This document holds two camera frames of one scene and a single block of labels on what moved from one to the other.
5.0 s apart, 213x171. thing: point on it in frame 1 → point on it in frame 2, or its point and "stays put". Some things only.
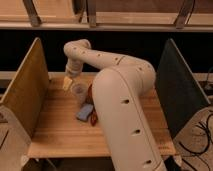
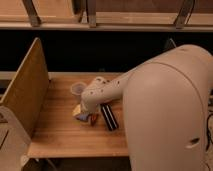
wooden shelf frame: [107, 15] stays put
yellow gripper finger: [66, 83] → [77, 110]
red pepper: [94, 118] stays put
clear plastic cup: [80, 90] stays put
